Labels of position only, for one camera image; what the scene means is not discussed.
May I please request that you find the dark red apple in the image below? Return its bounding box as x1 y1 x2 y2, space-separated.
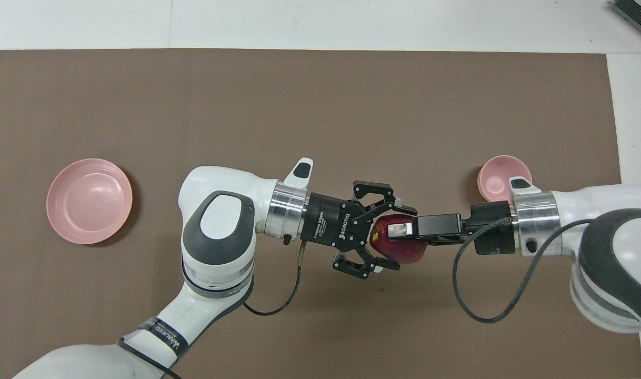
369 213 426 264

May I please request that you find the pink plate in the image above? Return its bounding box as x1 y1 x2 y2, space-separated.
46 158 133 245

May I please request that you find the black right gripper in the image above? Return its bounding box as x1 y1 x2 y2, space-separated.
389 201 517 256

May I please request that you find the dark grey ribbed device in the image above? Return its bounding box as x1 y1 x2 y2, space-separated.
609 0 641 45

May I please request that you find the pink bowl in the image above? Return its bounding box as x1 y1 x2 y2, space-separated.
477 155 533 204

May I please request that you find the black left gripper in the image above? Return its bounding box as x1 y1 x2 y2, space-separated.
306 181 418 278

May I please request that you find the brown table mat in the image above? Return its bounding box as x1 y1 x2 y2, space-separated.
0 48 641 379

